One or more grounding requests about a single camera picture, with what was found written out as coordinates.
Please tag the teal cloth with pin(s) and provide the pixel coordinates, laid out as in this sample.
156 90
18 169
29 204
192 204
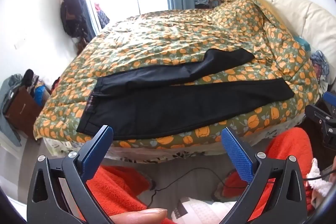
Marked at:
303 43

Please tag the blue patterned cloth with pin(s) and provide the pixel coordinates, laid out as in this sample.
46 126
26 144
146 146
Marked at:
320 62

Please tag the person's orange fleece trousers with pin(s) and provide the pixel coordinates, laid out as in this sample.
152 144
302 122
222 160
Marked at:
286 145

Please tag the brown wooden cabinet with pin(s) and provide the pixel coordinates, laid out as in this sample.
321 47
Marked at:
23 111

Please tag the cream padded headboard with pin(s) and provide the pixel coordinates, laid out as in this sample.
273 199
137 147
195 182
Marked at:
302 11

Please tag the blue plastic bag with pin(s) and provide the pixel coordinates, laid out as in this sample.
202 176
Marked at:
40 94

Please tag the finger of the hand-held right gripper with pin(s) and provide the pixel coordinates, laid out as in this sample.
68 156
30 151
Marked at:
316 111
330 97

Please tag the black pants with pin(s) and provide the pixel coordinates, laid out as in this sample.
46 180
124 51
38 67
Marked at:
170 103

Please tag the blue padded jacket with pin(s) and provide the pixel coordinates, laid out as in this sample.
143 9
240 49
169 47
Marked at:
103 16

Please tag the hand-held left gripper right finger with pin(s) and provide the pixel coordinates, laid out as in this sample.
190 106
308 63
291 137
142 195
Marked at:
237 153

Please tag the person's left hand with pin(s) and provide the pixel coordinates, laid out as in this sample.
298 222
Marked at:
141 216

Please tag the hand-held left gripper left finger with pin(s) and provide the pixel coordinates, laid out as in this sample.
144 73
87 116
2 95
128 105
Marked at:
97 145

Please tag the leaf print bed sheet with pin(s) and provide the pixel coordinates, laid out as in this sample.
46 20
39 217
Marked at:
136 157

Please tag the orange floral quilt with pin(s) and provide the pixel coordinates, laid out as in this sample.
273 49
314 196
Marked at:
170 29

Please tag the dark clothes heap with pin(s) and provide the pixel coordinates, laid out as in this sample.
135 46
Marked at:
30 79

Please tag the dark hanging coats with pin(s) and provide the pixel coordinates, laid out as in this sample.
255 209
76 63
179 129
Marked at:
71 8

